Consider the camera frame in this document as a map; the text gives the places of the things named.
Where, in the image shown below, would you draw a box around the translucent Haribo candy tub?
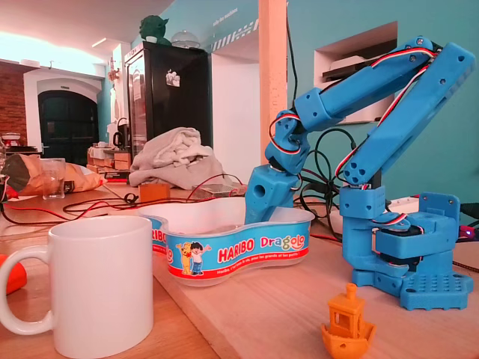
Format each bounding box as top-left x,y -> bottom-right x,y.
137,197 -> 317,288

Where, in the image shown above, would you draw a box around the grey metal grid box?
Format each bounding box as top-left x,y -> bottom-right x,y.
191,182 -> 240,199

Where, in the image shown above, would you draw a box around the crumpled grey cloth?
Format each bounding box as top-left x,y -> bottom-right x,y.
129,126 -> 235,191

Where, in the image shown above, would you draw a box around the light wooden base board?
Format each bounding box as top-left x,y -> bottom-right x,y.
151,222 -> 479,359

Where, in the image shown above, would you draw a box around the small wooden block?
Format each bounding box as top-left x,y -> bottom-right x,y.
138,182 -> 171,205

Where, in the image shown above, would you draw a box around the orange printed toy boat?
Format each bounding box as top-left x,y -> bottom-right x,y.
320,283 -> 377,359

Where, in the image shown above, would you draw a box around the stacked wooden crates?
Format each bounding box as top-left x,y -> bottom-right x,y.
87,145 -> 132,177

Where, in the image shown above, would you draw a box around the glass dome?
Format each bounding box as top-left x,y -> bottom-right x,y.
171,29 -> 200,49

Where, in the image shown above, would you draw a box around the white ceramic mug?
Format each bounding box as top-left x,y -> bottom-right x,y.
0,215 -> 154,359

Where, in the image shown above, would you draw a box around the green figurine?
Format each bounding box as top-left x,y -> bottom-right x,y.
139,14 -> 173,46

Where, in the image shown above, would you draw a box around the red controller board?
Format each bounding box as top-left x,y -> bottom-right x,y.
458,223 -> 479,241

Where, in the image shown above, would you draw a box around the clear glass tumbler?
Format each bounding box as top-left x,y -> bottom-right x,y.
39,157 -> 67,200

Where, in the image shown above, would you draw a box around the dark arched door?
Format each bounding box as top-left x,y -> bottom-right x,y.
37,89 -> 100,168

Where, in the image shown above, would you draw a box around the brown snack bag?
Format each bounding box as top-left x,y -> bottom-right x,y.
1,153 -> 108,196

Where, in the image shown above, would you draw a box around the orange glasses case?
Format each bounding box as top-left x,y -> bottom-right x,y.
0,254 -> 28,296

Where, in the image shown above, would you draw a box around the hanging black cable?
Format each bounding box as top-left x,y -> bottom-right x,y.
285,14 -> 299,109

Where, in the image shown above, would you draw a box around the wooden camera post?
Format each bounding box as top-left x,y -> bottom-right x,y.
257,0 -> 290,165

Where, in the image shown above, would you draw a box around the red cable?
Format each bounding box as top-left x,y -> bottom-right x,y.
0,174 -> 246,225

